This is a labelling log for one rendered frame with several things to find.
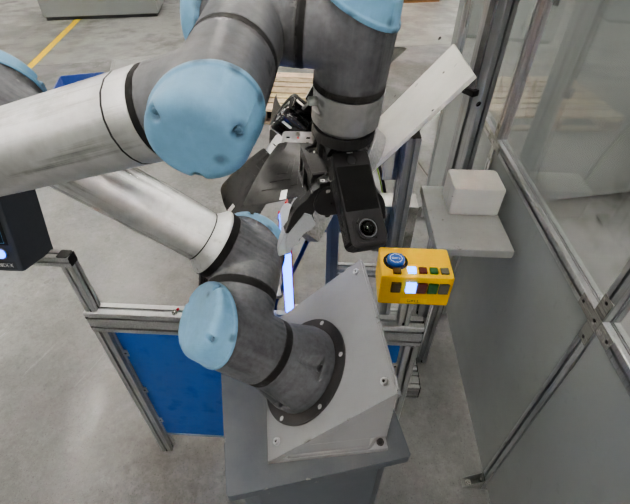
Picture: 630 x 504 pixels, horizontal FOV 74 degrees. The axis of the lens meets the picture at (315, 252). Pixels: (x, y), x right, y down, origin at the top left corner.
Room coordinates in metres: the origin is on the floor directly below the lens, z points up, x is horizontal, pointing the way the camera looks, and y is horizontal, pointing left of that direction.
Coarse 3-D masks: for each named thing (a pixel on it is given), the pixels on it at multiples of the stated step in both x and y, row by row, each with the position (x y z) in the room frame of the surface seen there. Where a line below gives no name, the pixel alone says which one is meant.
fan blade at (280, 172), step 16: (288, 144) 1.02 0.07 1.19; (304, 144) 1.02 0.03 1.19; (272, 160) 0.97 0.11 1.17; (288, 160) 0.95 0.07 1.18; (272, 176) 0.90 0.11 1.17; (288, 176) 0.88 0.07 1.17; (256, 192) 0.86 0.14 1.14; (272, 192) 0.84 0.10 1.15; (288, 192) 0.83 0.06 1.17; (304, 192) 0.81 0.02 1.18
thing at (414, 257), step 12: (384, 252) 0.72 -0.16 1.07; (396, 252) 0.72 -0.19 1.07; (408, 252) 0.72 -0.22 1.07; (420, 252) 0.72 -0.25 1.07; (432, 252) 0.72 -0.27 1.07; (444, 252) 0.72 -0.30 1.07; (384, 264) 0.68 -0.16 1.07; (408, 264) 0.68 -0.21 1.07; (420, 264) 0.68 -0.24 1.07; (432, 264) 0.68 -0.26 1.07; (444, 264) 0.68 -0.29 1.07; (384, 276) 0.64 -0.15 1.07; (396, 276) 0.64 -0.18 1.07; (408, 276) 0.64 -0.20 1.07; (420, 276) 0.64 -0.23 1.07; (432, 276) 0.64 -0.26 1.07; (444, 276) 0.64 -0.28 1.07; (384, 288) 0.64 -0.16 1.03; (384, 300) 0.64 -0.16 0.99; (396, 300) 0.64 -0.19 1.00; (408, 300) 0.64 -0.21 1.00; (420, 300) 0.64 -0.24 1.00; (432, 300) 0.63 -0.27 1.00; (444, 300) 0.63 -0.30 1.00
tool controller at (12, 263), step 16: (32, 192) 0.78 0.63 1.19; (0, 208) 0.69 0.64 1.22; (16, 208) 0.72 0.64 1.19; (32, 208) 0.76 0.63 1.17; (0, 224) 0.68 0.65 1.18; (16, 224) 0.70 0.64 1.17; (32, 224) 0.74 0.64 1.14; (0, 240) 0.67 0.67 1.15; (16, 240) 0.68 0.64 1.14; (32, 240) 0.72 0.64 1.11; (48, 240) 0.76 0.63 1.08; (16, 256) 0.66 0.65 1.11; (32, 256) 0.69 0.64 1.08
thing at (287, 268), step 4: (280, 228) 0.71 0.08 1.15; (288, 256) 0.71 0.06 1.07; (288, 260) 0.71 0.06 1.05; (284, 264) 0.71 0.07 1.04; (288, 264) 0.71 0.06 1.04; (284, 268) 0.71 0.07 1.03; (288, 268) 0.71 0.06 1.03; (284, 272) 0.71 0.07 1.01; (288, 272) 0.71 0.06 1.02; (284, 276) 0.71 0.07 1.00; (288, 276) 0.71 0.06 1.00; (284, 280) 0.71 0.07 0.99; (288, 280) 0.71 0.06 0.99; (284, 284) 0.71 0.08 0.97; (288, 284) 0.71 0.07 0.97; (284, 288) 0.71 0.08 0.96; (288, 288) 0.71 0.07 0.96; (292, 288) 0.71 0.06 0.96; (288, 292) 0.71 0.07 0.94; (292, 292) 0.71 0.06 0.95; (288, 296) 0.71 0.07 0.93; (292, 296) 0.71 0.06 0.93; (288, 300) 0.71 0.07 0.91; (292, 300) 0.71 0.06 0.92; (288, 304) 0.71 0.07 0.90; (292, 304) 0.71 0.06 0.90; (288, 308) 0.71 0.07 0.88; (292, 308) 0.71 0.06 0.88
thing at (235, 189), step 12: (252, 156) 1.16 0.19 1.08; (264, 156) 1.13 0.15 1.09; (240, 168) 1.15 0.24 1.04; (252, 168) 1.12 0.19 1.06; (228, 180) 1.16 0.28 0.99; (240, 180) 1.12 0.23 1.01; (252, 180) 1.10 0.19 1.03; (228, 192) 1.12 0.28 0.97; (240, 192) 1.09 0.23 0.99; (228, 204) 1.09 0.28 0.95; (240, 204) 1.06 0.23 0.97; (264, 204) 1.03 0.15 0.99
